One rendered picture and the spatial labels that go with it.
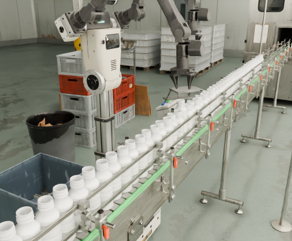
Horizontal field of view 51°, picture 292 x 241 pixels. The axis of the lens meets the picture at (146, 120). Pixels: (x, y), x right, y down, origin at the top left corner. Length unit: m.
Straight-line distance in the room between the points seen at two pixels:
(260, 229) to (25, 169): 1.84
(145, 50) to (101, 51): 6.61
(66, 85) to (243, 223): 2.42
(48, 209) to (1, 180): 0.69
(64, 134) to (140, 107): 2.22
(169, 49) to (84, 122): 4.65
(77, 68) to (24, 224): 2.94
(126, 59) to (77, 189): 7.99
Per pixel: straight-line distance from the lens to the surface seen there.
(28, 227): 0.81
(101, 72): 1.89
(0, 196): 1.37
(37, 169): 1.61
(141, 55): 8.51
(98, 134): 2.09
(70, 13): 1.79
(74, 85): 3.70
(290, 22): 5.72
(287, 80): 5.81
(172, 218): 2.65
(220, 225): 2.64
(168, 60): 8.04
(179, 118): 1.44
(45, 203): 0.82
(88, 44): 1.89
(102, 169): 0.97
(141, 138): 1.14
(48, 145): 2.93
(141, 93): 4.78
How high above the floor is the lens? 1.61
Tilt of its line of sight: 20 degrees down
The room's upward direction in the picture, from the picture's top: straight up
